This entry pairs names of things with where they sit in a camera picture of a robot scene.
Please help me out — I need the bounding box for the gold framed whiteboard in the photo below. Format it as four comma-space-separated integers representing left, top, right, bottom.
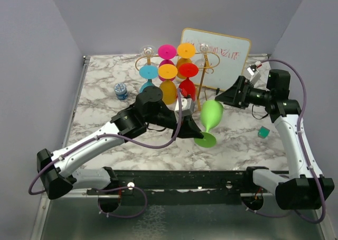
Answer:
181, 28, 251, 91

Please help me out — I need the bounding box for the pink wine glass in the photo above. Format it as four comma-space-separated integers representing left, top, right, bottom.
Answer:
158, 44, 177, 70

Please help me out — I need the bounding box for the green wine glass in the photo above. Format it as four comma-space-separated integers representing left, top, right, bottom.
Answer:
194, 100, 223, 148

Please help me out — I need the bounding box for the right clear wine glass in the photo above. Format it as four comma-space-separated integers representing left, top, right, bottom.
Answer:
195, 42, 211, 69

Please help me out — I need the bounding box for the front yellow wine glass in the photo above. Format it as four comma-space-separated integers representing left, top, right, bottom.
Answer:
158, 64, 177, 105

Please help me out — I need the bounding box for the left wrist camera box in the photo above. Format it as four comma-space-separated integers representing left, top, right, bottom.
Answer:
174, 98, 195, 118

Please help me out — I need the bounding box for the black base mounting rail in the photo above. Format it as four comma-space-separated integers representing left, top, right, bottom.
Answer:
87, 170, 260, 206

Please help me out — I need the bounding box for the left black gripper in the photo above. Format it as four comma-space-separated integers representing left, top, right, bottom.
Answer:
145, 108, 205, 142

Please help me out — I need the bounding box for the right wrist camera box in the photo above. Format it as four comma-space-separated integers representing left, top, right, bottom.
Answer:
247, 61, 262, 85

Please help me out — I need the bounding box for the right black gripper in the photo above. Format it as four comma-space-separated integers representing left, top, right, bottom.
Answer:
215, 76, 273, 110

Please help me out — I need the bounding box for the clear wine glass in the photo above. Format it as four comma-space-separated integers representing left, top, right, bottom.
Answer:
139, 45, 157, 58
195, 42, 211, 69

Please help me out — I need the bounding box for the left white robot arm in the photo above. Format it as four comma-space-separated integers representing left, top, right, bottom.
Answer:
37, 86, 203, 200

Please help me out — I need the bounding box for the gold wire glass rack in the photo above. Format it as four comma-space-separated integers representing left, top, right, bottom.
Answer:
135, 43, 215, 105

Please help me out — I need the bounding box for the teal green cube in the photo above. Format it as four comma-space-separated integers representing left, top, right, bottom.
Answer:
258, 126, 270, 139

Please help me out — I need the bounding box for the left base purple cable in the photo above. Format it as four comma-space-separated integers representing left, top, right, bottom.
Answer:
97, 186, 148, 219

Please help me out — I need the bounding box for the blue wine glass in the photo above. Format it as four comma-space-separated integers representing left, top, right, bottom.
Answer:
139, 65, 158, 93

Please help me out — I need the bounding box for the left clear wine glass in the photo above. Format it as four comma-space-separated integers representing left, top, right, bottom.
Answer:
139, 45, 157, 58

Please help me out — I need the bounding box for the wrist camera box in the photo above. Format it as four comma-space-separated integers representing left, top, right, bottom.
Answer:
247, 61, 262, 85
174, 98, 195, 118

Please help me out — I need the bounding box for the blue patterned small jar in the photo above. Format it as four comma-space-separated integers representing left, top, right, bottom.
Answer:
114, 82, 128, 100

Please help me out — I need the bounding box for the red wine glass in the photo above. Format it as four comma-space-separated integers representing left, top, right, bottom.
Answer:
179, 63, 199, 101

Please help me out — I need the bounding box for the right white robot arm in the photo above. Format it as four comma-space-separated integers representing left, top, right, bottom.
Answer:
215, 69, 334, 210

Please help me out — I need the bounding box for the back orange wine glass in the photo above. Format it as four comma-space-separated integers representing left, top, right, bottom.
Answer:
176, 43, 196, 79

